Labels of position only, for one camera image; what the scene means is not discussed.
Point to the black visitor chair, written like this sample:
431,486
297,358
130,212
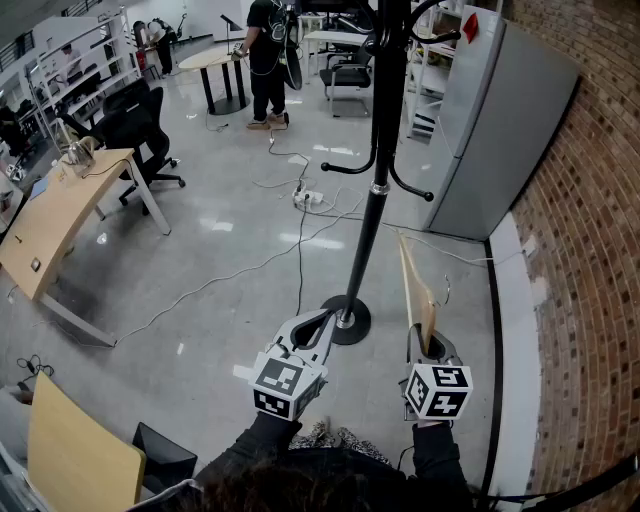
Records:
347,75

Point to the black office chair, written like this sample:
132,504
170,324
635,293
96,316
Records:
135,130

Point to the person's right forearm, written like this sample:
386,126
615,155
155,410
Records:
437,455

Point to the black desk lamp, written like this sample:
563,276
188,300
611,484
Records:
229,30

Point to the red paper tag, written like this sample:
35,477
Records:
471,27

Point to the wooden hanger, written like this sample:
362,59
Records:
427,307

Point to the white power strip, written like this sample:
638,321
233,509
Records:
307,198

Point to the black coat rack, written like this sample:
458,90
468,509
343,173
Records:
372,210

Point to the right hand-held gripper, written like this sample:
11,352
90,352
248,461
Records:
440,392

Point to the white shelving unit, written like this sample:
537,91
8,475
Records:
80,65

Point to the white table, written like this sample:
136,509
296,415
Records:
330,37

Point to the person's patterned clothing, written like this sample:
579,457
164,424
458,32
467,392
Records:
350,442

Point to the metal iron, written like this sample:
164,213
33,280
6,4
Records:
80,152

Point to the wooden desk with white legs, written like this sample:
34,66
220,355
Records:
65,215

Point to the grey refrigerator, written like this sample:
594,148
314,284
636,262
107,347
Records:
492,135

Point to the round table with black legs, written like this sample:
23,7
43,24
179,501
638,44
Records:
210,60

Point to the person's left forearm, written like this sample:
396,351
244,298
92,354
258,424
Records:
255,445

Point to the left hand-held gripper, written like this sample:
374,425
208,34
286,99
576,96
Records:
287,382

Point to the black box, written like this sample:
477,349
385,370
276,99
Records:
165,457

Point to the light wooden board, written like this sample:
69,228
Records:
75,450

